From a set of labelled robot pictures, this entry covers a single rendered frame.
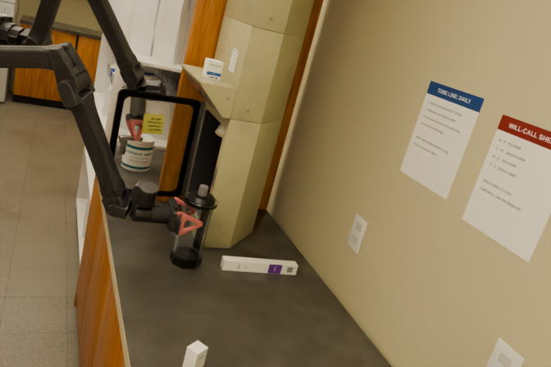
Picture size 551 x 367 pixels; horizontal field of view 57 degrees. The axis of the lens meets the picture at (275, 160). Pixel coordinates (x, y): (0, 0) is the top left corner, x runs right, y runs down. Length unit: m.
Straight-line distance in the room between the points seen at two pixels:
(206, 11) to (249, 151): 0.56
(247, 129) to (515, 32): 0.84
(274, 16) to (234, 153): 0.46
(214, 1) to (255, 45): 0.39
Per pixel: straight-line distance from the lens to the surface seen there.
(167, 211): 1.57
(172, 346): 1.34
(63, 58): 1.41
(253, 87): 1.63
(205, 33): 1.94
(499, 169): 1.29
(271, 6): 1.61
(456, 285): 1.37
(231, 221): 1.78
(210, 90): 1.59
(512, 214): 1.25
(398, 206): 1.53
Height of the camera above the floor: 1.76
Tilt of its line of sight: 16 degrees down
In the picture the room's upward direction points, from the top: 15 degrees clockwise
